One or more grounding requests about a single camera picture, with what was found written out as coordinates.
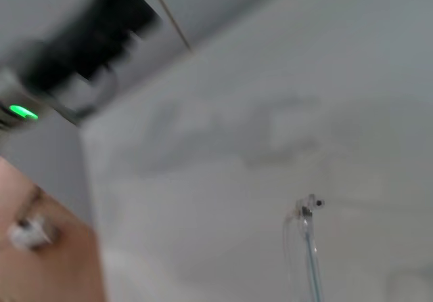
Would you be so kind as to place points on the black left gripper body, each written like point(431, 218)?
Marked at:
point(67, 51)

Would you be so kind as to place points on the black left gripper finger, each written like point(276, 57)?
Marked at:
point(108, 58)
point(132, 11)

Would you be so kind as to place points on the clear white glasses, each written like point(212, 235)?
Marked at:
point(306, 210)

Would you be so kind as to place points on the white power adapter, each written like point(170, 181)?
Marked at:
point(30, 232)

